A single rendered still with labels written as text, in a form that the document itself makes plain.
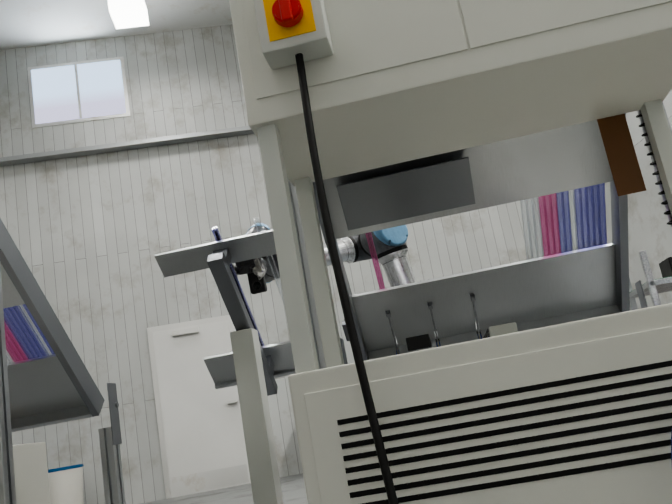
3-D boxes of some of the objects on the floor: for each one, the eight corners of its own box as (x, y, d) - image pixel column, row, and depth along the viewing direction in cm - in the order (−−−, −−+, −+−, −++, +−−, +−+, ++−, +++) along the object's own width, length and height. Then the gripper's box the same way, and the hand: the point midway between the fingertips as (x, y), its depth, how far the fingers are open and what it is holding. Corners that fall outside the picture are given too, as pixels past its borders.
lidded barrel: (92, 513, 868) (88, 462, 881) (81, 518, 821) (77, 464, 834) (50, 521, 862) (46, 470, 876) (37, 526, 815) (33, 472, 829)
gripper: (220, 239, 213) (203, 265, 194) (274, 228, 211) (263, 254, 191) (228, 265, 216) (212, 293, 197) (281, 255, 213) (271, 283, 194)
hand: (240, 282), depth 196 cm, fingers open, 10 cm apart
